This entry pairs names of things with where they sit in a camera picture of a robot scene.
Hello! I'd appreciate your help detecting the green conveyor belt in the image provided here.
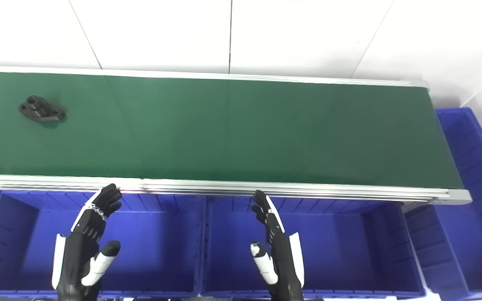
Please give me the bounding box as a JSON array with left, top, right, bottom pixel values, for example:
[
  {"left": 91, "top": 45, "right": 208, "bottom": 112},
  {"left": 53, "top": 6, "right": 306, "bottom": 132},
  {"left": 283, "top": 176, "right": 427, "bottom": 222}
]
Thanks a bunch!
[
  {"left": 0, "top": 65, "right": 472, "bottom": 206},
  {"left": 0, "top": 71, "right": 464, "bottom": 189}
]

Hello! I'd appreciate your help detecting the black plastic bracket part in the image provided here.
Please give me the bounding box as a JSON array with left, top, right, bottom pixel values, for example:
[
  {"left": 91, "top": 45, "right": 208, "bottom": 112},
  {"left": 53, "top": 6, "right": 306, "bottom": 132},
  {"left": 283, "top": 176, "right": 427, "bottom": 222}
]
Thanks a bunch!
[{"left": 19, "top": 95, "right": 67, "bottom": 122}]

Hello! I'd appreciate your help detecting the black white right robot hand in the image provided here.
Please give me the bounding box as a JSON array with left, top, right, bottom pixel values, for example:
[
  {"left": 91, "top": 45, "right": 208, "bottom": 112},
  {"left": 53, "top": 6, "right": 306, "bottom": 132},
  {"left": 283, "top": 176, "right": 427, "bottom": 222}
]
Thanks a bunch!
[{"left": 250, "top": 190, "right": 305, "bottom": 301}]

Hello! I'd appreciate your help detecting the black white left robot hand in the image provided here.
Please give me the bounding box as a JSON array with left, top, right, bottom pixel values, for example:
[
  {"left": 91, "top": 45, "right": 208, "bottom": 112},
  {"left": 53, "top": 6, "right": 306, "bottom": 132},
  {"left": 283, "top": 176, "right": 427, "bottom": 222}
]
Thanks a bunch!
[{"left": 52, "top": 184, "right": 123, "bottom": 301}]

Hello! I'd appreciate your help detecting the blue plastic bin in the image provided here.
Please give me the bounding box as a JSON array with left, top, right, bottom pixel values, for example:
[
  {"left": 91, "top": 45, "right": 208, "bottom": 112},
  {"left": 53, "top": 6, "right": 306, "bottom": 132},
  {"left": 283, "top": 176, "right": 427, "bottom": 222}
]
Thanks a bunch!
[
  {"left": 0, "top": 190, "right": 206, "bottom": 299},
  {"left": 404, "top": 107, "right": 482, "bottom": 301},
  {"left": 201, "top": 196, "right": 426, "bottom": 299}
]

